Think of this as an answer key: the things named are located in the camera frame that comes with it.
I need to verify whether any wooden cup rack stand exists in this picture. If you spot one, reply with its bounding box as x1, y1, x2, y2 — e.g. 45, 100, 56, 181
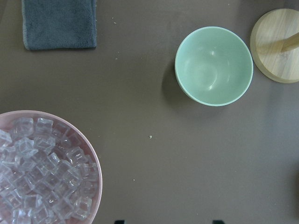
250, 8, 299, 84

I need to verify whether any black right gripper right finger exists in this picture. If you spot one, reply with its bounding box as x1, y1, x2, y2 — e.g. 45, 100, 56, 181
212, 220, 223, 224

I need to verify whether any grey folded cloth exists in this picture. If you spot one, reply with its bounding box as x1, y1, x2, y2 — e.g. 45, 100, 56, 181
21, 0, 97, 50

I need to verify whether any pink bowl of ice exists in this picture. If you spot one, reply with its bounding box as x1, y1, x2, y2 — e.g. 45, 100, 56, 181
0, 110, 102, 224

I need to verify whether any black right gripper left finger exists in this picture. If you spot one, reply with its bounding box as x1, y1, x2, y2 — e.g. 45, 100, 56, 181
114, 220, 126, 224

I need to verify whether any mint green bowl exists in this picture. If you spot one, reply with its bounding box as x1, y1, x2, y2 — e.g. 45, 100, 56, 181
174, 27, 253, 106

